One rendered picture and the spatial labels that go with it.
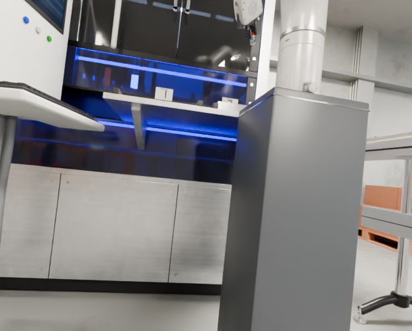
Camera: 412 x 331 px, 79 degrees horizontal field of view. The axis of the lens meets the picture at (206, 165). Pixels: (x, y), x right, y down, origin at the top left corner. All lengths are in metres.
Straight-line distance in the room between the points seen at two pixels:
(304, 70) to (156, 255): 1.03
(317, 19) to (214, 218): 0.94
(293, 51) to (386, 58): 4.84
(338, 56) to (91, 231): 4.49
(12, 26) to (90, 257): 0.97
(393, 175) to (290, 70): 4.70
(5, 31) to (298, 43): 0.89
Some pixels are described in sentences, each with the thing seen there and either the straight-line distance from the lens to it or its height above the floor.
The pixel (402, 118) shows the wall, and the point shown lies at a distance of 5.53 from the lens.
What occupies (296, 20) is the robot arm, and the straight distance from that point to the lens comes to 0.79.
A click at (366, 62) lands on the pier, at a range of 5.02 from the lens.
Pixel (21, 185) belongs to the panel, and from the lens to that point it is 1.42.
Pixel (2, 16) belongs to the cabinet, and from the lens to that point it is 1.10.
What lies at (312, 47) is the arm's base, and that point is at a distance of 0.76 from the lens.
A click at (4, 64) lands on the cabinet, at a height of 0.93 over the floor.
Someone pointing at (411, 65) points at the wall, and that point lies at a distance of 5.89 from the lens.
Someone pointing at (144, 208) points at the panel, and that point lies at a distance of 1.28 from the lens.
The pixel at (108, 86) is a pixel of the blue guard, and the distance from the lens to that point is 1.35.
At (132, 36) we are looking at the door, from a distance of 1.44.
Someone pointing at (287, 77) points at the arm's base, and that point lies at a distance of 0.73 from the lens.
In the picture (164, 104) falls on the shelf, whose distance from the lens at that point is 0.88.
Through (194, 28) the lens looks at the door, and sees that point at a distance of 1.47.
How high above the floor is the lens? 0.65
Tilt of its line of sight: 2 degrees up
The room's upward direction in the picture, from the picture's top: 6 degrees clockwise
